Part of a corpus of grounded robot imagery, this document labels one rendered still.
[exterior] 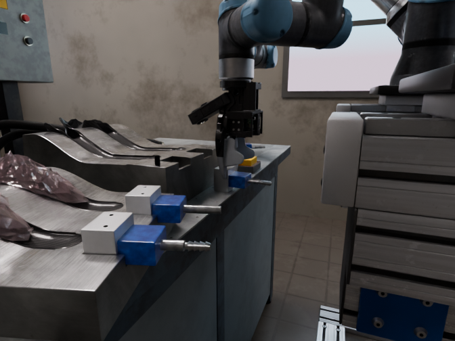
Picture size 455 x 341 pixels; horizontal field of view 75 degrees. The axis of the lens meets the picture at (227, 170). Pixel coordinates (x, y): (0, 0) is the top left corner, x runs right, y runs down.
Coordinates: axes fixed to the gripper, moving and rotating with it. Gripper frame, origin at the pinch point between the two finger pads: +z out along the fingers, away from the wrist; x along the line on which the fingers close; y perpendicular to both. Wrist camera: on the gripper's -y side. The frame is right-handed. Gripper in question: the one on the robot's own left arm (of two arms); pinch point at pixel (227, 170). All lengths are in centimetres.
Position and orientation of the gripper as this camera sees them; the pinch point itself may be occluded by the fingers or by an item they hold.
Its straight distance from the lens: 69.2
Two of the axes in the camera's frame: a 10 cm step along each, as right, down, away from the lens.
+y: 9.1, 1.0, -4.0
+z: 0.0, 9.7, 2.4
